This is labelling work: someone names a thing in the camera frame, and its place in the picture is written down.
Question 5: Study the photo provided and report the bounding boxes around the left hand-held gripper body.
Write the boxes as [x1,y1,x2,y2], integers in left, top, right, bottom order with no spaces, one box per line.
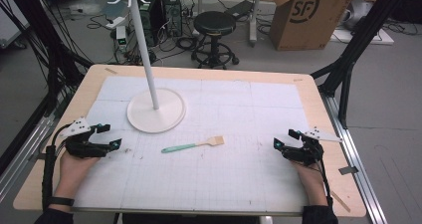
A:
[60,116,111,159]

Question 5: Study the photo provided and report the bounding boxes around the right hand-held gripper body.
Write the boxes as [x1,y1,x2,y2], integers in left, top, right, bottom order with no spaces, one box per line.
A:
[282,126,343,167]

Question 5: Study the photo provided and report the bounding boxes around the white hook stand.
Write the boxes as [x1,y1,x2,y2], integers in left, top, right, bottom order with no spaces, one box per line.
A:
[101,0,187,134]

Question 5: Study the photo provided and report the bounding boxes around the green-handled wooden brush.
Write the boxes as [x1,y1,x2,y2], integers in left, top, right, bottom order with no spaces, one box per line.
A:
[160,135,226,154]

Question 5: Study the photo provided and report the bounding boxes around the person's left hand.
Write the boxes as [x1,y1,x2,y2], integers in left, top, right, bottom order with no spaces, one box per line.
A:
[52,149,102,200]

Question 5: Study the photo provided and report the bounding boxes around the person's right hand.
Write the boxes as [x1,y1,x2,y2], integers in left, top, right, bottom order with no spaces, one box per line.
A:
[291,159,330,207]

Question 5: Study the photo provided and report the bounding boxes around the grey tape strip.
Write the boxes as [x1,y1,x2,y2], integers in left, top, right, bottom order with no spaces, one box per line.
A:
[337,165,360,176]

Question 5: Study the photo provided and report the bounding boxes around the black wristband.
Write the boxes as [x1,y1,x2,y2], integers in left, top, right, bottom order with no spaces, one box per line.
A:
[49,196,76,208]

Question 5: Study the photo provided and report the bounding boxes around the white grid mat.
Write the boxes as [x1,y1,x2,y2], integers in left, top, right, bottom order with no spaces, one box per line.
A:
[70,76,312,212]

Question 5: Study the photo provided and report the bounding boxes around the white power supply unit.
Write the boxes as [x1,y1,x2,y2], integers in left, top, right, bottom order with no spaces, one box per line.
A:
[115,25,129,53]

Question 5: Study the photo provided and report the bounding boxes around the brown cardboard box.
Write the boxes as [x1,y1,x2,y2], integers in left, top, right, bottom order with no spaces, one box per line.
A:
[267,0,363,52]

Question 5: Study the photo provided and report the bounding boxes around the black computer tower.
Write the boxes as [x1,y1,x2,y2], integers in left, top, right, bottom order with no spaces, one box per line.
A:
[160,0,184,38]
[136,0,163,48]

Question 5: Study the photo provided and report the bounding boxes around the white flat board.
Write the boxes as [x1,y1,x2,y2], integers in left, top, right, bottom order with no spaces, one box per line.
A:
[328,27,395,47]

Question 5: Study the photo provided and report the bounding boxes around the black flat device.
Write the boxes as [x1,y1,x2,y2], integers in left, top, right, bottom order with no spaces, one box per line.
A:
[224,0,256,20]

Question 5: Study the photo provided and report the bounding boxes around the black round stool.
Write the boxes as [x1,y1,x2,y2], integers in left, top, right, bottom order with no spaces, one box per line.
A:
[190,10,241,71]

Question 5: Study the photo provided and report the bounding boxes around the grey machine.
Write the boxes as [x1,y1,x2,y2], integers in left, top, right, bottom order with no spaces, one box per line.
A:
[340,0,375,32]

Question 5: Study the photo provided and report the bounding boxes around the right hand-held gripper cable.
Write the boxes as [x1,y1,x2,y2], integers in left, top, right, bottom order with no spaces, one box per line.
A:
[315,159,334,209]

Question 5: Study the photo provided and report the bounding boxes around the hand-held gripper cable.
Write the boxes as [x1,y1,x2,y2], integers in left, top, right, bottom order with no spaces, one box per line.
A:
[41,123,73,212]
[315,159,334,209]

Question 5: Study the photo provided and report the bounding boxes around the left hand-held gripper cable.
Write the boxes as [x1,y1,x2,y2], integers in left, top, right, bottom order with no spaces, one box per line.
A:
[41,123,73,212]

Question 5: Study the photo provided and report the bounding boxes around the aluminium rail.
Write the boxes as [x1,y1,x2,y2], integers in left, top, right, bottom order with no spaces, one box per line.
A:
[318,92,388,224]
[0,94,65,203]

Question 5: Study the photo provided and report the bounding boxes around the black frame strut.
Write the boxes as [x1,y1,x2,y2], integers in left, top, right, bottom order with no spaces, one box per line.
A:
[9,0,95,116]
[311,0,413,129]

